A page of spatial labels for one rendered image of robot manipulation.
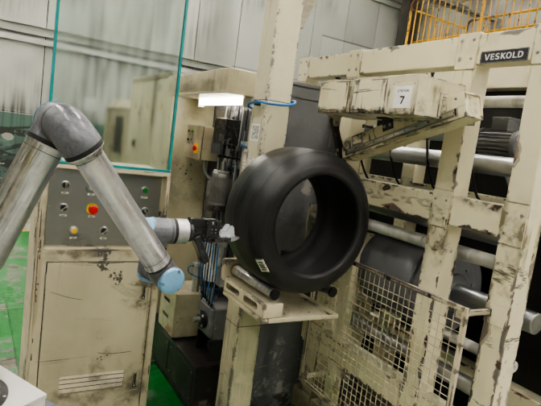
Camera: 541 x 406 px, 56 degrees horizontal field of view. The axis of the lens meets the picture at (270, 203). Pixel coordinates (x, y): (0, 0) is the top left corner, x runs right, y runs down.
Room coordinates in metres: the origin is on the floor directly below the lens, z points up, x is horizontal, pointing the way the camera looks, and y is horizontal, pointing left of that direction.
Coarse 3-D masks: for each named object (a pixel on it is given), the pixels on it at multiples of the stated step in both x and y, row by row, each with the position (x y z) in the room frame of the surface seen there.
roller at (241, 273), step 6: (234, 270) 2.14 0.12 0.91; (240, 270) 2.11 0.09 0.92; (240, 276) 2.09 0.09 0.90; (246, 276) 2.04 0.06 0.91; (252, 276) 2.02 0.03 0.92; (246, 282) 2.04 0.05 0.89; (252, 282) 1.99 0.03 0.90; (258, 282) 1.96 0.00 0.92; (264, 282) 1.95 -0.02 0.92; (258, 288) 1.94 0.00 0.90; (264, 288) 1.91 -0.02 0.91; (270, 288) 1.89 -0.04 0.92; (276, 288) 1.89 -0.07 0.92; (264, 294) 1.91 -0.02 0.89; (270, 294) 1.87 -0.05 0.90; (276, 294) 1.88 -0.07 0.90
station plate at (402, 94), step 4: (396, 88) 1.92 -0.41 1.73; (400, 88) 1.90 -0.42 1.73; (404, 88) 1.88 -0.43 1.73; (408, 88) 1.86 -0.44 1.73; (412, 88) 1.84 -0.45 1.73; (396, 92) 1.91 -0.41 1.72; (400, 92) 1.89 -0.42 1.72; (404, 92) 1.88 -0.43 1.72; (408, 92) 1.86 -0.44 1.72; (396, 96) 1.91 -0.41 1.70; (400, 96) 1.89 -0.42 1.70; (404, 96) 1.87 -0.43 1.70; (408, 96) 1.86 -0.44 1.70; (396, 100) 1.91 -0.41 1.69; (400, 100) 1.89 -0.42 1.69; (404, 100) 1.87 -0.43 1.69; (408, 100) 1.85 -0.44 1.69; (396, 104) 1.90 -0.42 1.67; (400, 104) 1.89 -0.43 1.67; (404, 104) 1.87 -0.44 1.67; (408, 104) 1.85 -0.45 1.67
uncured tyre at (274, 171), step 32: (256, 160) 2.01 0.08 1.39; (288, 160) 1.88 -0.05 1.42; (320, 160) 1.92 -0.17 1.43; (256, 192) 1.84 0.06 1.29; (288, 192) 1.84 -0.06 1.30; (320, 192) 2.26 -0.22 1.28; (352, 192) 2.00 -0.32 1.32; (256, 224) 1.81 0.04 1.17; (320, 224) 2.27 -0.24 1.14; (352, 224) 2.17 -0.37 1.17; (256, 256) 1.83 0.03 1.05; (288, 256) 2.20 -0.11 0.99; (320, 256) 2.22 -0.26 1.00; (352, 256) 2.02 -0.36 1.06; (288, 288) 1.91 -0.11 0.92; (320, 288) 1.99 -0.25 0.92
